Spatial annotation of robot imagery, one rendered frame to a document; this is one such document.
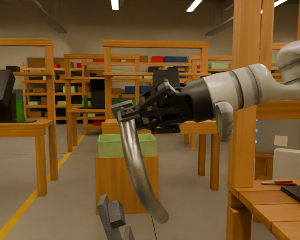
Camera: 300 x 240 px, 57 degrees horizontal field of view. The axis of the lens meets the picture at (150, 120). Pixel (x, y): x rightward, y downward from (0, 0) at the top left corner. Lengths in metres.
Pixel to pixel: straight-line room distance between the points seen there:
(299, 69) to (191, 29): 10.88
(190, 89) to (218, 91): 0.05
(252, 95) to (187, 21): 10.93
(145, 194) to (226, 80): 0.23
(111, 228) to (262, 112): 1.10
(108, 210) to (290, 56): 0.39
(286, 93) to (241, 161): 0.87
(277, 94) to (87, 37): 10.68
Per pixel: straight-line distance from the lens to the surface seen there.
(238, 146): 1.32
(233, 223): 1.44
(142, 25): 11.11
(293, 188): 1.40
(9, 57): 11.66
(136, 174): 0.45
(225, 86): 0.47
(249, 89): 0.49
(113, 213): 0.48
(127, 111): 0.48
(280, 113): 1.49
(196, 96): 0.47
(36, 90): 10.67
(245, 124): 1.32
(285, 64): 0.53
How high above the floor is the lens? 1.34
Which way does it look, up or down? 7 degrees down
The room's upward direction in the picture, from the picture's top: straight up
